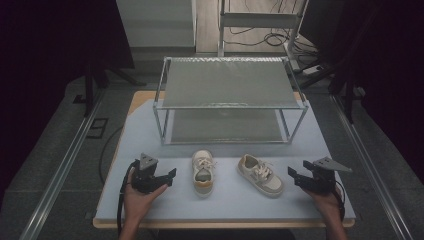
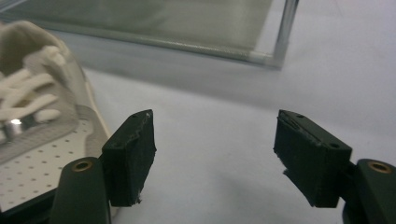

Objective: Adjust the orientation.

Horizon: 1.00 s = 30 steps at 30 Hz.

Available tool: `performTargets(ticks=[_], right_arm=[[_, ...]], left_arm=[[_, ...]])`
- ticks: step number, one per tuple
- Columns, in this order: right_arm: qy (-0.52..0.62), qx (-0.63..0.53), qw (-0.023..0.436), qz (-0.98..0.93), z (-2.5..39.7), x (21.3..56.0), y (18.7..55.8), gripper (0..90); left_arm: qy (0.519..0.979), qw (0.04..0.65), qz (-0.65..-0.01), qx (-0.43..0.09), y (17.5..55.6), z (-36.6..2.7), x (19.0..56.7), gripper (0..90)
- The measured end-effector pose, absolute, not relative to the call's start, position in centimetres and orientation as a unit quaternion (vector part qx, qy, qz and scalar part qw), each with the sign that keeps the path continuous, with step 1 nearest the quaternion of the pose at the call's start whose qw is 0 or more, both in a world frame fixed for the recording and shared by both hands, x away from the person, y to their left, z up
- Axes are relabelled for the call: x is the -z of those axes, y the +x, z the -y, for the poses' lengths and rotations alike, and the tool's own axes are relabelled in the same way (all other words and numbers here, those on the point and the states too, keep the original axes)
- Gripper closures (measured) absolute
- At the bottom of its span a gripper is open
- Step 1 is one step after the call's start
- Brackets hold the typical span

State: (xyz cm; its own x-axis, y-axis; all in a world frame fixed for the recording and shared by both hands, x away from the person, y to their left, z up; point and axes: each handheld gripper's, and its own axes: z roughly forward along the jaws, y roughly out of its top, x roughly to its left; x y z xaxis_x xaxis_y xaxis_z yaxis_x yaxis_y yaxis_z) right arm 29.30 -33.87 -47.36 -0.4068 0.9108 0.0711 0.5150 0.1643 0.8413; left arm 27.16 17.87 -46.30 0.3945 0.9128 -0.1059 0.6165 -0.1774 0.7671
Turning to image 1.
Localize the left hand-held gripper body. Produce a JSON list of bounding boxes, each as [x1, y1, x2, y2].
[[131, 152, 162, 195]]

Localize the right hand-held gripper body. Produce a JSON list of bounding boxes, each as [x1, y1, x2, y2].
[[293, 156, 353, 196]]

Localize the person's left hand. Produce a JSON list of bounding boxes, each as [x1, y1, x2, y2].
[[122, 168, 170, 225]]

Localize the person's right hand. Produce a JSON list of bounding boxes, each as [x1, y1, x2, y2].
[[304, 185, 345, 224]]

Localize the cream shoe with orange heel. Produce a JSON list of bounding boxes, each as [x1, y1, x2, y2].
[[191, 149, 216, 198]]

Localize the cream and grey shoe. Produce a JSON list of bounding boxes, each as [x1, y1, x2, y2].
[[236, 153, 285, 198]]

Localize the pale blue table mat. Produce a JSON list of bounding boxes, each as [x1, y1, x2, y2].
[[94, 97, 357, 223]]

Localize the black floor socket plate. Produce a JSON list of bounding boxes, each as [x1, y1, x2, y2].
[[85, 117, 110, 140]]

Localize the black stand legs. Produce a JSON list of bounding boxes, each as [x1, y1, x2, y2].
[[299, 56, 368, 124]]

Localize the white power strip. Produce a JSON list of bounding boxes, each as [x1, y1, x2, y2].
[[300, 64, 325, 77]]

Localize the metal two-tier shoe rack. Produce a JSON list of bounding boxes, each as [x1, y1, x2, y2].
[[152, 55, 311, 146]]

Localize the black tripod stand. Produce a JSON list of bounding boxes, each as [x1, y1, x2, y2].
[[72, 59, 148, 118]]

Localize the dark curtain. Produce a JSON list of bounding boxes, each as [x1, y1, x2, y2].
[[0, 0, 136, 201], [299, 0, 424, 184]]

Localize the white metal stand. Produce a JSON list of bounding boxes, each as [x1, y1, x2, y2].
[[217, 0, 310, 58]]

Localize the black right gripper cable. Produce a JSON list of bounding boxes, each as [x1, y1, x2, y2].
[[334, 180, 347, 222]]

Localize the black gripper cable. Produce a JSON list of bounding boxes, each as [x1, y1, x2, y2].
[[116, 159, 140, 238], [334, 180, 347, 222]]

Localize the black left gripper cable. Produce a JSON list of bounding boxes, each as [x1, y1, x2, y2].
[[116, 159, 140, 238]]

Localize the black floor cable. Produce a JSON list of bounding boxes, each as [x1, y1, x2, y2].
[[98, 125, 125, 185]]

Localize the aluminium rail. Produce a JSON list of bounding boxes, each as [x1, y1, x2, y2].
[[18, 89, 107, 240], [329, 94, 414, 240]]

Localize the black cables on floor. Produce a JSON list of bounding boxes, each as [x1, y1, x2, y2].
[[222, 0, 321, 56]]

